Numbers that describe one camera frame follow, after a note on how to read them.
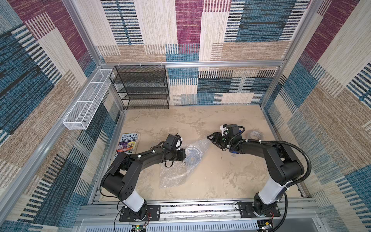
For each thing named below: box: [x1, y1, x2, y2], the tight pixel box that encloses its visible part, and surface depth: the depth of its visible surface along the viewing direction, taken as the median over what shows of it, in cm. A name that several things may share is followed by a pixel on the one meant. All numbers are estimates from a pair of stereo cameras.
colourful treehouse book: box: [115, 132, 138, 155], surface depth 99 cm
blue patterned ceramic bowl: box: [184, 147, 202, 168], surface depth 91 cm
